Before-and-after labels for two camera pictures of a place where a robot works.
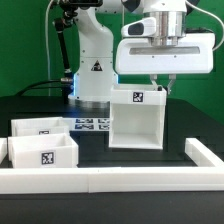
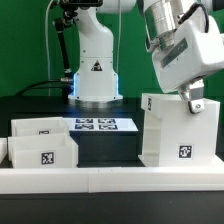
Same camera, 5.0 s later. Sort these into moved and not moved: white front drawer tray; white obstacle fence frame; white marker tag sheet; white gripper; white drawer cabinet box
Moved: white gripper; white drawer cabinet box
Not moved: white front drawer tray; white marker tag sheet; white obstacle fence frame
